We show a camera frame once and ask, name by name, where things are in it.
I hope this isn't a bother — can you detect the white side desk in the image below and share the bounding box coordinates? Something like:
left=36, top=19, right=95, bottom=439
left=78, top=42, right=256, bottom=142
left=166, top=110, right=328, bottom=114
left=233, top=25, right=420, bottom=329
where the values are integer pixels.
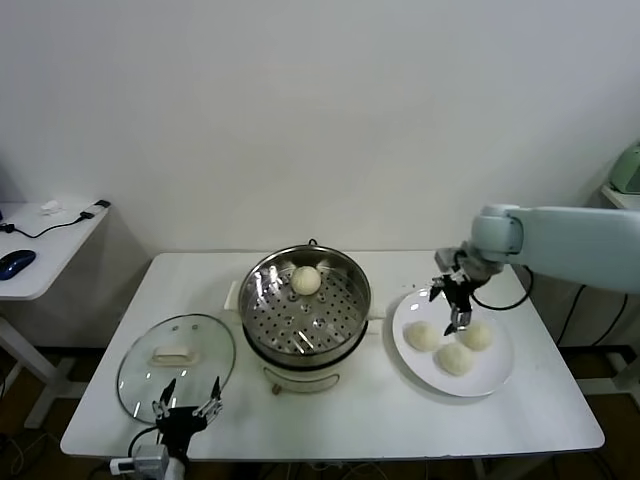
left=0, top=201, right=112, bottom=431

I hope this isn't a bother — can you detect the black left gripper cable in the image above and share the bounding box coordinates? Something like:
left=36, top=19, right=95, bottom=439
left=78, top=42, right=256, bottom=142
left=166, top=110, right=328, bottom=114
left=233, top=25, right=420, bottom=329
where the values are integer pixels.
left=128, top=424, right=161, bottom=459

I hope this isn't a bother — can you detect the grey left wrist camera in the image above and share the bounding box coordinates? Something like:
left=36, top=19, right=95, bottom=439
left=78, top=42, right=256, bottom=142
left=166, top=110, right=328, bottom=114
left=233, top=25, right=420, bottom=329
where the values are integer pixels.
left=109, top=443, right=169, bottom=476

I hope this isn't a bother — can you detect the white steamed baozi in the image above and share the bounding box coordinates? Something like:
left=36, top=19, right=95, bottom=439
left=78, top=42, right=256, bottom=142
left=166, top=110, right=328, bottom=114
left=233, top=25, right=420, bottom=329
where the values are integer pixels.
left=462, top=319, right=495, bottom=351
left=291, top=265, right=322, bottom=297
left=435, top=342, right=475, bottom=376
left=403, top=321, right=441, bottom=352

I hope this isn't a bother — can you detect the white shelf table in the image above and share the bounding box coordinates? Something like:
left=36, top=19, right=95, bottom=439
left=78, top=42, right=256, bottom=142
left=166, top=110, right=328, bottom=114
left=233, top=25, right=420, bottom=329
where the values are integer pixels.
left=574, top=183, right=640, bottom=396

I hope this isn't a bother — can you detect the perforated steel steamer basket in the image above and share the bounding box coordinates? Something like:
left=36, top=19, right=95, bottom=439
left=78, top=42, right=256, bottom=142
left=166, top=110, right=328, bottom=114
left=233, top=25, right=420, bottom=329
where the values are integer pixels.
left=238, top=244, right=374, bottom=357

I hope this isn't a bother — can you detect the white round plate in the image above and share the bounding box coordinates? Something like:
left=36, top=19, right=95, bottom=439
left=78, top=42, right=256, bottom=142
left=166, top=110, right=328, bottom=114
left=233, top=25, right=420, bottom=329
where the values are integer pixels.
left=391, top=287, right=516, bottom=399

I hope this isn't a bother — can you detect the black hanging power cable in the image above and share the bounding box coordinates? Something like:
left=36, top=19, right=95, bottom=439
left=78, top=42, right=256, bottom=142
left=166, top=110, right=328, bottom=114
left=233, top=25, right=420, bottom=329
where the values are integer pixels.
left=556, top=284, right=630, bottom=349

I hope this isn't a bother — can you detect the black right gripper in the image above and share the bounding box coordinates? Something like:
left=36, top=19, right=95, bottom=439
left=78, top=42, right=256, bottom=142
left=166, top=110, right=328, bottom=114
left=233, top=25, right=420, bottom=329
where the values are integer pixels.
left=428, top=272, right=479, bottom=336

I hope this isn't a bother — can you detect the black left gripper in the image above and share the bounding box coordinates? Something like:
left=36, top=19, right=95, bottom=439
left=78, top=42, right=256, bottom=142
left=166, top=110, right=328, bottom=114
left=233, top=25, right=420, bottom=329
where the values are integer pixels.
left=151, top=376, right=224, bottom=451

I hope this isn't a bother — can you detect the white electric cooker pot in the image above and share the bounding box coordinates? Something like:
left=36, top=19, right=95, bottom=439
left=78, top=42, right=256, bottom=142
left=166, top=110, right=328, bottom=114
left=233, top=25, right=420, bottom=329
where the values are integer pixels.
left=223, top=280, right=388, bottom=396

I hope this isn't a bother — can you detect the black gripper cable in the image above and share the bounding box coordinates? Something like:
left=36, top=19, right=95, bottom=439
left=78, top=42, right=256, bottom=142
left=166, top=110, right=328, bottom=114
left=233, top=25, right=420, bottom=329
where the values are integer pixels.
left=128, top=424, right=161, bottom=459
left=472, top=264, right=532, bottom=311

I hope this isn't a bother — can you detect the mint green appliance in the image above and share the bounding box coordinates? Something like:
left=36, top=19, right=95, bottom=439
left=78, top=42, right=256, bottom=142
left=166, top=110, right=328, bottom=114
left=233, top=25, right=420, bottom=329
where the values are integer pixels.
left=608, top=141, right=640, bottom=196

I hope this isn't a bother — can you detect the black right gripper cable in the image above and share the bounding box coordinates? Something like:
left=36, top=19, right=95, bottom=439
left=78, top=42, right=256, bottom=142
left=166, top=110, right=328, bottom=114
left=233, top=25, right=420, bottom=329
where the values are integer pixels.
left=472, top=264, right=532, bottom=311

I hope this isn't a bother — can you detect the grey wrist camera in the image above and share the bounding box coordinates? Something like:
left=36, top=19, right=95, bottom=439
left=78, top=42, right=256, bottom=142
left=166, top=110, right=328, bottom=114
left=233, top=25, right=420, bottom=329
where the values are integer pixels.
left=434, top=248, right=466, bottom=274
left=109, top=443, right=169, bottom=476

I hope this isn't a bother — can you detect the glass lid with white handle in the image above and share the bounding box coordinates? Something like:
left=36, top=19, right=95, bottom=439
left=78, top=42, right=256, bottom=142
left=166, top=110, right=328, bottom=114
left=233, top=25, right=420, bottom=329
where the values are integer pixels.
left=116, top=313, right=237, bottom=426

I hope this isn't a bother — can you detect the black desk cable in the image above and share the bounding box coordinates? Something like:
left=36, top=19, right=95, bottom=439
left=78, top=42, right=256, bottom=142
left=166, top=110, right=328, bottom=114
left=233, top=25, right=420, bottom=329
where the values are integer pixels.
left=0, top=212, right=96, bottom=240

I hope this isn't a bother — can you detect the blue computer mouse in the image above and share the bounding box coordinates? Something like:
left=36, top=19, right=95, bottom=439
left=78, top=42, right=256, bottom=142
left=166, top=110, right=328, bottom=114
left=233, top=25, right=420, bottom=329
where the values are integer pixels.
left=0, top=249, right=38, bottom=281

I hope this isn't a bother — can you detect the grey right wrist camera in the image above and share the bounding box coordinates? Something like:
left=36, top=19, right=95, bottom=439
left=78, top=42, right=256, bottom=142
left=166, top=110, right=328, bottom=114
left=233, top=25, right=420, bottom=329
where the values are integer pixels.
left=434, top=248, right=466, bottom=274

